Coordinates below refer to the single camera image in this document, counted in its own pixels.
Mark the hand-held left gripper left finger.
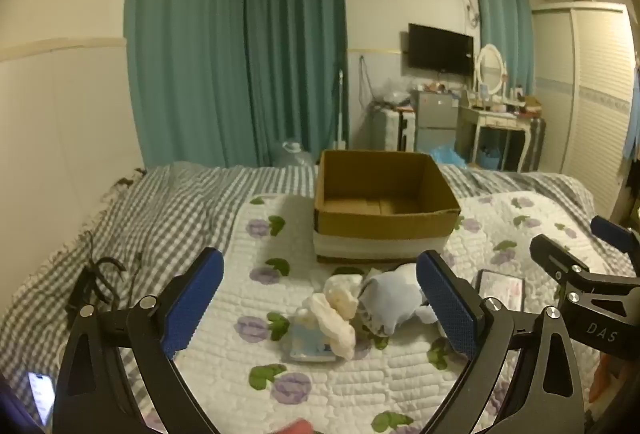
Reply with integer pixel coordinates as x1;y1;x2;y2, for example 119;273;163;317
52;246;226;434

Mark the white dressing table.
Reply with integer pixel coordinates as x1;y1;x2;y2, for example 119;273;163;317
456;101;533;172

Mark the white cloth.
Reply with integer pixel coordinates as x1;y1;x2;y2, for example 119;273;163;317
306;294;357;360

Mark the clutter of cosmetics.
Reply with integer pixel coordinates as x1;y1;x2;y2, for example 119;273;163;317
467;86;543;115

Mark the blue basket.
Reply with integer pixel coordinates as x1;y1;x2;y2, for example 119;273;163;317
477;146;503;169

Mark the hanging wall cord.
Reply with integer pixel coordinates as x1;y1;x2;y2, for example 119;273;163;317
359;54;373;104

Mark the blue plastic bag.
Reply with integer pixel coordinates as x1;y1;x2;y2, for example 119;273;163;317
431;145;468;167

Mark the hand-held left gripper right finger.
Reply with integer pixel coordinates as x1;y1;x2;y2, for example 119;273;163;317
416;250;586;434

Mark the white suitcase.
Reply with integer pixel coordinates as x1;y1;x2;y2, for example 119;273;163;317
372;106;417;152

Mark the grey checked chair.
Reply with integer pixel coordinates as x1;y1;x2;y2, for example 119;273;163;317
525;116;547;167

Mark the black charger cable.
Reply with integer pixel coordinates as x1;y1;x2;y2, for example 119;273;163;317
65;234;146;317

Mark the light blue cloth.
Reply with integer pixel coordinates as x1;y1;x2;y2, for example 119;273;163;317
357;263;438;336

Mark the white oval mirror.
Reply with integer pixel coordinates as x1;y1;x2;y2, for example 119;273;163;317
474;44;508;97

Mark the teal curtain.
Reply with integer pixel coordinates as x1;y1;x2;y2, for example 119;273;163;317
242;0;349;167
125;0;247;169
472;0;536;98

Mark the black packet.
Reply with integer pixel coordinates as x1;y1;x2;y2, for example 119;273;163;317
472;269;525;312

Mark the brown cardboard box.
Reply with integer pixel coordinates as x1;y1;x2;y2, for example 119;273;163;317
314;150;462;265

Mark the orange cloth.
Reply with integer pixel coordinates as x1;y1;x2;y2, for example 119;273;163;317
589;354;621;405

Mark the blue white tissue packet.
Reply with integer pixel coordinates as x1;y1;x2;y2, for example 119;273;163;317
284;309;337;363

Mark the black wall television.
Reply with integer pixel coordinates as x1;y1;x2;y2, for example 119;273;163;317
407;22;475;77

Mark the grey checked bedsheet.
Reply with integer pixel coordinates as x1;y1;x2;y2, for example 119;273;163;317
0;161;601;434

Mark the clear plastic bag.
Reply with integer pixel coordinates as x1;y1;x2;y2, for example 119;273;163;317
372;78;416;109

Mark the grey mini fridge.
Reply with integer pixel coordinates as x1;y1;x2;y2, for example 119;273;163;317
415;91;461;155

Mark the white wardrobe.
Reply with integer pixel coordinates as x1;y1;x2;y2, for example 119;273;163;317
531;2;638;219

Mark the smartphone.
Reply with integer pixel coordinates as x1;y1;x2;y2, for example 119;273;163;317
27;370;55;427

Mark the clear water jug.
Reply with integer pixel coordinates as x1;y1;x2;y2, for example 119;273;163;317
272;141;318;169

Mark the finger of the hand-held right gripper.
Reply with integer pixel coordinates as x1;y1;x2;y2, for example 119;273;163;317
530;234;593;287
590;215;640;277

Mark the floral white quilt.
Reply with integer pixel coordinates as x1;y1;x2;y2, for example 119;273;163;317
125;191;640;434

